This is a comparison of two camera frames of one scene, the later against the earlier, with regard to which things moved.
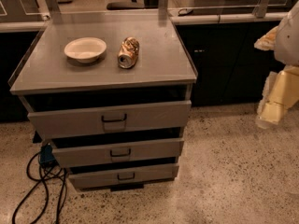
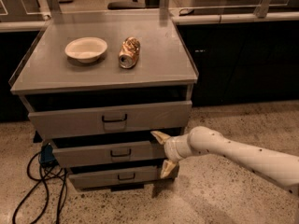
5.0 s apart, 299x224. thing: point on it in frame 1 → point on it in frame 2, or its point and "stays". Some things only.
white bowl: [85, 49] stays
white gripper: [288, 39] → [170, 148]
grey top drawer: [46, 124] stays
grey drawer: [118, 152] stays
